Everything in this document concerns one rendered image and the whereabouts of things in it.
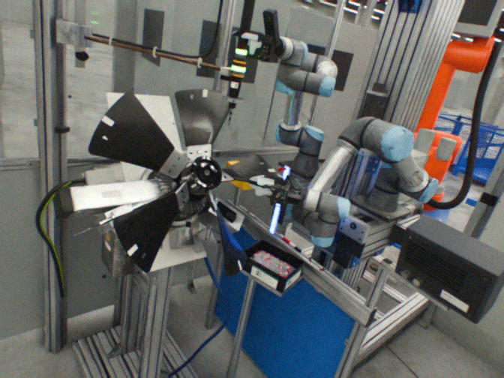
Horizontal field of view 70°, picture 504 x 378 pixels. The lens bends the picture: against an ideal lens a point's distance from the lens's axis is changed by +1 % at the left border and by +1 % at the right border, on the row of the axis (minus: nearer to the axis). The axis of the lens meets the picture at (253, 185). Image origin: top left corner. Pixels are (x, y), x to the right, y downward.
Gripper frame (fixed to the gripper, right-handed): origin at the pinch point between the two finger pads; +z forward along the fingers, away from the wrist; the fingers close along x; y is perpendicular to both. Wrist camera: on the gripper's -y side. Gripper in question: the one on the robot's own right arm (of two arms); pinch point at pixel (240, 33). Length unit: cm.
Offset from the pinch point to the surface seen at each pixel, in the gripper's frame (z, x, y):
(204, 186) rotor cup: 11.8, -6.4, 47.2
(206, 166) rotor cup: 7.9, -2.1, 42.3
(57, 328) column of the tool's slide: 31, 61, 150
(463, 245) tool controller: -22, -77, 42
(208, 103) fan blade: -5.3, 15.2, 25.7
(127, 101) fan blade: 26.7, 16.7, 25.5
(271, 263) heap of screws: -19, -20, 82
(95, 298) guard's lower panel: 5, 72, 152
